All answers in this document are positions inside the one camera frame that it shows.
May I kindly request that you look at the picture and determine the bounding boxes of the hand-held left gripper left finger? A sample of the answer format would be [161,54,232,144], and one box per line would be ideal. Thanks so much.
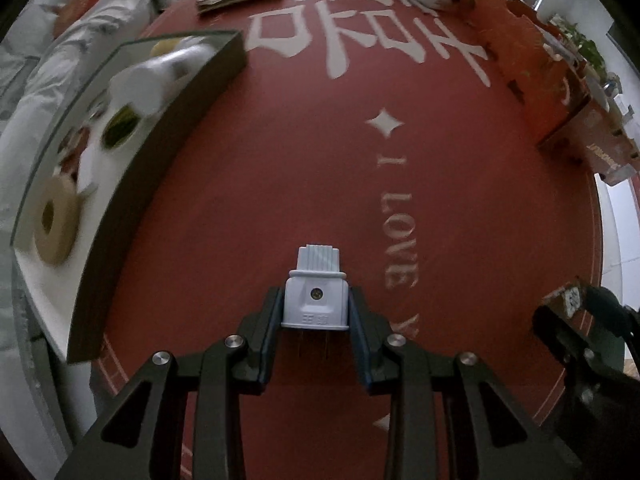
[55,287,283,480]

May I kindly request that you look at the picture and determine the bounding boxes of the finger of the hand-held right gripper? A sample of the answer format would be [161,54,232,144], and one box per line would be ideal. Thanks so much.
[580,285,640,341]
[531,305,590,376]

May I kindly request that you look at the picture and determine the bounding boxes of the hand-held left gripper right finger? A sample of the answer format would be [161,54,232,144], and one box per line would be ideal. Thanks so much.
[347,287,583,480]

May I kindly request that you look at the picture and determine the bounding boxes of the white power plug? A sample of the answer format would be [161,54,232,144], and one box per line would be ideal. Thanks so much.
[280,245,349,361]

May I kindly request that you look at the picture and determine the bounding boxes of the shallow white tray box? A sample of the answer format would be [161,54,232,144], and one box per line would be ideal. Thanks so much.
[10,30,248,365]

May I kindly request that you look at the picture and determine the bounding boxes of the beige foam tape roll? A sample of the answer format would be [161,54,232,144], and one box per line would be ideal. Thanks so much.
[34,176,83,266]

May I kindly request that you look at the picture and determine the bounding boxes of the white rectangular block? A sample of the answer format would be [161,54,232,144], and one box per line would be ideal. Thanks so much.
[75,145,101,196]

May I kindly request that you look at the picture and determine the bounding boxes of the cream masking tape roll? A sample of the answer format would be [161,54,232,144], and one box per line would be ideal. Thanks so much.
[100,105,142,150]

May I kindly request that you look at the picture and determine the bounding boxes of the white pill bottle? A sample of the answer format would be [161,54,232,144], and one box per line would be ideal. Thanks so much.
[109,42,216,117]

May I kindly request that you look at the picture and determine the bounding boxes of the yellow bottle with white cap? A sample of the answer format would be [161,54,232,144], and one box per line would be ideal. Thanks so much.
[150,39,183,58]

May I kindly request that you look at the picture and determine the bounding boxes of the round red printed mat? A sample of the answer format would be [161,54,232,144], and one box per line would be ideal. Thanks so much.
[90,0,603,480]

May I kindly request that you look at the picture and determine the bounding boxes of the orange cardboard box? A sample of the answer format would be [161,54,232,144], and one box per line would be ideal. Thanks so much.
[457,0,640,181]

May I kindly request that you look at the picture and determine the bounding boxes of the green potted plant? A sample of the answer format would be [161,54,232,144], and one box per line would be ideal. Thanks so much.
[550,17,608,78]

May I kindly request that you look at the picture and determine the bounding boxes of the white covered sofa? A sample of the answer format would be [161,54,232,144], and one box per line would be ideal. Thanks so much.
[0,0,176,461]

